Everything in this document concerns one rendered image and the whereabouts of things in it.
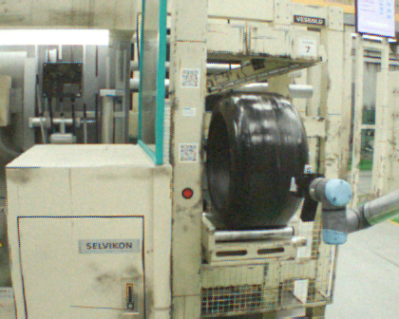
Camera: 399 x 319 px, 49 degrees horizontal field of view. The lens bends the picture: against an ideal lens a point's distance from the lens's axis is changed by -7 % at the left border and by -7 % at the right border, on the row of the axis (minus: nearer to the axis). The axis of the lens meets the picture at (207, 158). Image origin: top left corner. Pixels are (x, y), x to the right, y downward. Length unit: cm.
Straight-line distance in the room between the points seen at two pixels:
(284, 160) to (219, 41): 68
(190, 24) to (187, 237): 85
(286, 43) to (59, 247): 149
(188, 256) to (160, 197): 83
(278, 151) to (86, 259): 87
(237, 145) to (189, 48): 42
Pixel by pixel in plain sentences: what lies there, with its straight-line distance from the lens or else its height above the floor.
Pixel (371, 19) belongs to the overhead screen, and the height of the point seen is 251.
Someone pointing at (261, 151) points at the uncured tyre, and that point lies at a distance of 169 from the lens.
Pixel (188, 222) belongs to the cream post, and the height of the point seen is 94.
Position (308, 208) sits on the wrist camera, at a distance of 152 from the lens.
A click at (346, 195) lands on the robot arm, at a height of 117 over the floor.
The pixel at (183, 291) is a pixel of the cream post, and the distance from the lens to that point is 197.
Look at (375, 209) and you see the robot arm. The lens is 142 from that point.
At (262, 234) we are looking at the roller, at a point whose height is 90.
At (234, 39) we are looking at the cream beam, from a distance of 215.
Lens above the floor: 142
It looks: 7 degrees down
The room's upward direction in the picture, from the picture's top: 1 degrees clockwise
